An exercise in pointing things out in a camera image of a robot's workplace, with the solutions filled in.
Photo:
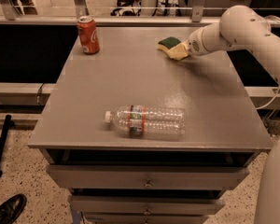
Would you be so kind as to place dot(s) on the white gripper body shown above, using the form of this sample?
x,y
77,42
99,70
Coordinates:
x,y
194,48

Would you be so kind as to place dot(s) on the green and yellow sponge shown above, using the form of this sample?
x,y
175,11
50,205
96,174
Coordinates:
x,y
167,43

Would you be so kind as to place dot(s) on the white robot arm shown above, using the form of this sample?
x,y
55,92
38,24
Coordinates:
x,y
241,27

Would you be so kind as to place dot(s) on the clear plastic water bottle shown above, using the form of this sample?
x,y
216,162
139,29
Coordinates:
x,y
141,119

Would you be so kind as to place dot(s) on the black office chair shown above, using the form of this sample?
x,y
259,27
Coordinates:
x,y
125,8

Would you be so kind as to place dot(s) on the grey drawer cabinet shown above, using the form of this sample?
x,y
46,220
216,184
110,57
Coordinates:
x,y
137,138

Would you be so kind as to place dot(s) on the red soda can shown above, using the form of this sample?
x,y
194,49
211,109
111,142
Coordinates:
x,y
86,27

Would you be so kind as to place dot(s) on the top grey drawer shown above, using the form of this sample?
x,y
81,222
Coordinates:
x,y
147,177

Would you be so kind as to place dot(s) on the grey drawer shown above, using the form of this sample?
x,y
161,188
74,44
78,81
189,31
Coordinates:
x,y
137,219
145,206
147,177

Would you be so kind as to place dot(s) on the middle grey drawer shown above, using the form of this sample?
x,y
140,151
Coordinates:
x,y
145,206

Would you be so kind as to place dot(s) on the bottom grey drawer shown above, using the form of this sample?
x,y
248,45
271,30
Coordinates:
x,y
137,219

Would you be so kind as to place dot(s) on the black metal stand leg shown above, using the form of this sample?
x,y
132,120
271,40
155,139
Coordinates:
x,y
0,145

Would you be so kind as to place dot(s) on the black leather shoe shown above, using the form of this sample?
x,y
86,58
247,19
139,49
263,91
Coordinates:
x,y
11,209

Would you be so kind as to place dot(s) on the metal window rail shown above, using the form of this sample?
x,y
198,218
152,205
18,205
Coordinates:
x,y
12,16

